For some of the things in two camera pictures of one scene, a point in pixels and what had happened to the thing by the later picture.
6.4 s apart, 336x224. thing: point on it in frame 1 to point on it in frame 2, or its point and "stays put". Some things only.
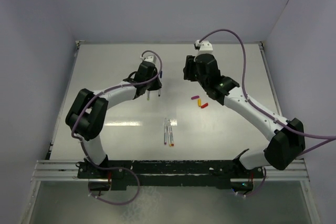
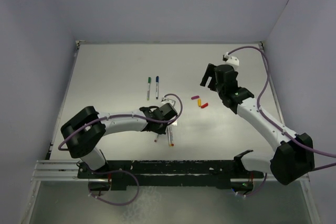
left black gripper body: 153,85 to 161,129
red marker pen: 171,134 stays put
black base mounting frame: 116,174 stays put
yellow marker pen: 169,133 stays put
